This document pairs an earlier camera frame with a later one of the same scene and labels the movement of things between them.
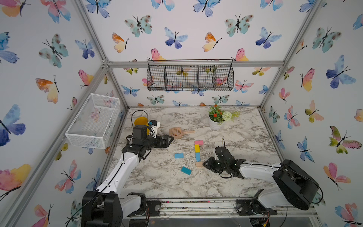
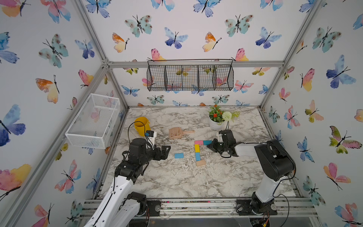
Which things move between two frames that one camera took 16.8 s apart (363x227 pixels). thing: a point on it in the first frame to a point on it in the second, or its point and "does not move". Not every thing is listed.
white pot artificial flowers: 217,117 does not move
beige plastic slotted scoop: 177,132 does not move
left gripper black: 164,144 to 164,154
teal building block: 186,170 to 207,142
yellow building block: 197,148 does not move
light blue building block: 179,155 does not move
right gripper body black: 224,168 to 225,146
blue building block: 198,158 does not move
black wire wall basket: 190,75 does not move
